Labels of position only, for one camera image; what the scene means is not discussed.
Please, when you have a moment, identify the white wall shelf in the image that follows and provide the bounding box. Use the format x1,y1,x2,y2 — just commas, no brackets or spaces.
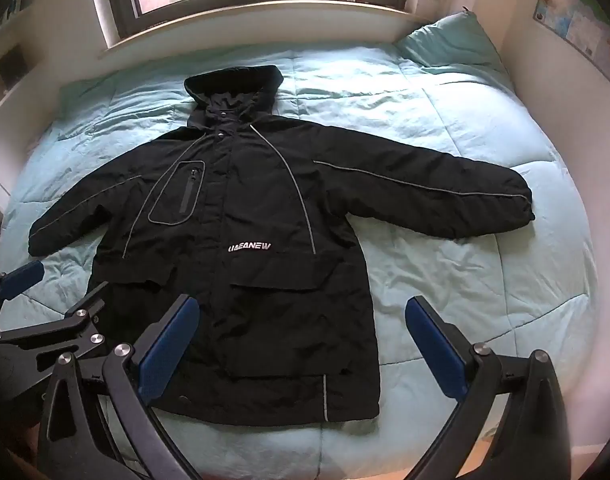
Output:
0,0,40,121

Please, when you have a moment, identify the light teal quilted blanket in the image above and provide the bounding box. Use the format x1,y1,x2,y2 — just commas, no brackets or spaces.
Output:
0,42,601,480

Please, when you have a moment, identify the small dark box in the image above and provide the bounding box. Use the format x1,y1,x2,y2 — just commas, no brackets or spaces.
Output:
0,46,30,87

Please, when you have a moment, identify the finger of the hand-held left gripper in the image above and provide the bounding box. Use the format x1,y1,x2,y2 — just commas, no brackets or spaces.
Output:
0,281,110,361
0,260,46,331

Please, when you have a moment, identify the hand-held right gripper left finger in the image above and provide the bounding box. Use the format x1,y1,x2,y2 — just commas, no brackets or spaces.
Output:
37,294,202,480

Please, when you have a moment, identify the teal pillow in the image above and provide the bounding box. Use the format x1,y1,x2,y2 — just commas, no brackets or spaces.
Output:
395,14,508,78

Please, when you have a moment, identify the black hooded jacket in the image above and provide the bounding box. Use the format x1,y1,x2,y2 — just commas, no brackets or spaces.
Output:
28,64,536,431

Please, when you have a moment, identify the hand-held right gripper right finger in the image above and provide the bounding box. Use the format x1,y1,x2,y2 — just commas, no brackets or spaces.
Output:
404,296,571,480

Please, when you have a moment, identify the wall map poster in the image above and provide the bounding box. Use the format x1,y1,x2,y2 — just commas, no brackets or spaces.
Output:
532,0,610,81

